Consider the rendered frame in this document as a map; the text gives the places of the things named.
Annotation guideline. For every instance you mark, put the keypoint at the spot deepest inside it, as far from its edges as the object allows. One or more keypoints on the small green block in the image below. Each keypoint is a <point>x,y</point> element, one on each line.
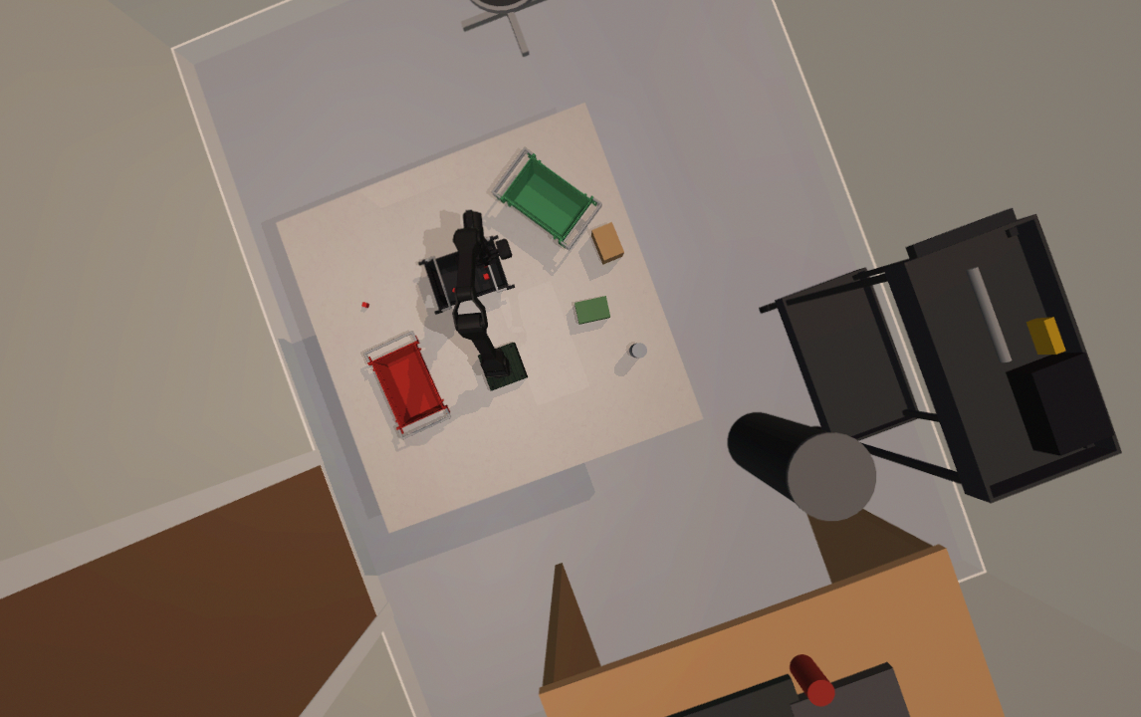
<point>592,310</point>

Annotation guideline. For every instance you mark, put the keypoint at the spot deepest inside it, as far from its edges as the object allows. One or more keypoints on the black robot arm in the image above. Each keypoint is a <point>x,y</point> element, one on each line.
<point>469,243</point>

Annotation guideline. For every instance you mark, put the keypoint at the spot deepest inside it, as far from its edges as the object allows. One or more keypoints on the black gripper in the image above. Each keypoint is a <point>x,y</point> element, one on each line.
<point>503,250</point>

